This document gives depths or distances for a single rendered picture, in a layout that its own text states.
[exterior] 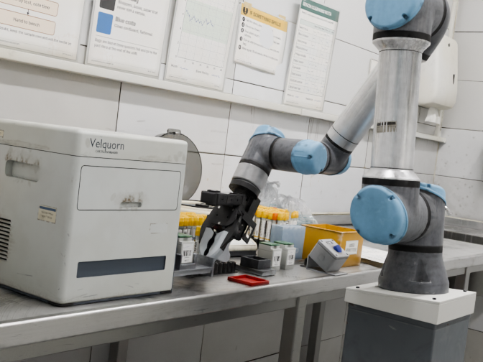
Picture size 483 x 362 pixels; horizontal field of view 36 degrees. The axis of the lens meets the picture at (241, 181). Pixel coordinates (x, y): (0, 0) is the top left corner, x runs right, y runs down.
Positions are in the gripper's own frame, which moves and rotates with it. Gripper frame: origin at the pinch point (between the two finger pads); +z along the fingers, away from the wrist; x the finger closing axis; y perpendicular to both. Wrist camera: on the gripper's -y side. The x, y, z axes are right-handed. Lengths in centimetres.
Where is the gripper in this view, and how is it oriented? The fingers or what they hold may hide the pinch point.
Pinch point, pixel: (203, 261)
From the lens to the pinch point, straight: 161.1
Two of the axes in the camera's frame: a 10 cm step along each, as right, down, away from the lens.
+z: -4.0, 8.4, -3.5
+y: 4.6, 5.2, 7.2
